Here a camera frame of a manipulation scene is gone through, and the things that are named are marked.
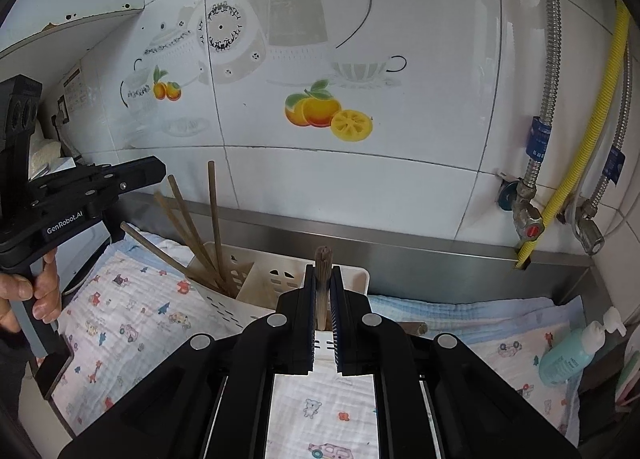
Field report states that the brown wooden chopstick two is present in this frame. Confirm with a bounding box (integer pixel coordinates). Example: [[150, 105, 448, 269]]
[[154, 190, 222, 288]]

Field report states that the brown wooden chopstick seven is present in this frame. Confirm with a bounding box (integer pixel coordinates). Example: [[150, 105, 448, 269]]
[[399, 321, 427, 337]]

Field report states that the brown wooden chopstick three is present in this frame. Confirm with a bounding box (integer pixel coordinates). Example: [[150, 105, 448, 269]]
[[168, 174, 227, 291]]

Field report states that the brown wooden chopstick nine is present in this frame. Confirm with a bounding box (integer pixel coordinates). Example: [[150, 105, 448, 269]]
[[314, 245, 333, 331]]

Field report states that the brown wooden chopstick one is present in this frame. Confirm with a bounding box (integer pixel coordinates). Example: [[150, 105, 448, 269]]
[[119, 222, 220, 291]]

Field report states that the brown wooden chopstick four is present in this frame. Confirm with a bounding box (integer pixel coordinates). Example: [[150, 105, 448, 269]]
[[207, 160, 228, 286]]

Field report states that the person's left hand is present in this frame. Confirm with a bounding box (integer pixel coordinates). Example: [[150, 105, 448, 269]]
[[0, 249, 62, 333]]

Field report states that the cream plastic utensil holder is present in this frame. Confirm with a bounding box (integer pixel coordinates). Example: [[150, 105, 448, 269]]
[[185, 240, 372, 355]]

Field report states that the light blue towel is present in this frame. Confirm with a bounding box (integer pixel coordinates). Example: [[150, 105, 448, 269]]
[[93, 238, 585, 353]]

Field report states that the printed white cotton cloth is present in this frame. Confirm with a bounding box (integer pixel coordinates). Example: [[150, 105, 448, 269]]
[[49, 232, 586, 459]]

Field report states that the teal soap pump bottle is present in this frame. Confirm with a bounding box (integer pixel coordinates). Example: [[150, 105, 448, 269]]
[[538, 306, 627, 387]]

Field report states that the chrome angle valve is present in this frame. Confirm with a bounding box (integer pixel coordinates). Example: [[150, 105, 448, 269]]
[[566, 199, 605, 257]]

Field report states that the black wall socket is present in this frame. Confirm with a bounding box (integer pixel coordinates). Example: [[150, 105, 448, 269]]
[[56, 95, 70, 124]]

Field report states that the red handle water valve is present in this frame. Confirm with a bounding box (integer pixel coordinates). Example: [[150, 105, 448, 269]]
[[497, 180, 544, 242]]

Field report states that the steel braided hose left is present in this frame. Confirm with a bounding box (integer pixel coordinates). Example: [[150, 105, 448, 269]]
[[519, 0, 562, 191]]

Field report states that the steel braided hose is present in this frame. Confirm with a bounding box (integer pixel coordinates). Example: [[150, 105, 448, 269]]
[[581, 38, 634, 216], [519, 0, 562, 191]]

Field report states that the steel braided hose right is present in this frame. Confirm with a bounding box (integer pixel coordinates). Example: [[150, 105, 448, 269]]
[[581, 38, 634, 216]]

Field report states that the yellow corrugated gas hose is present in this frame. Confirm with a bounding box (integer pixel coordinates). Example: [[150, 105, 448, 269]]
[[514, 0, 633, 271]]

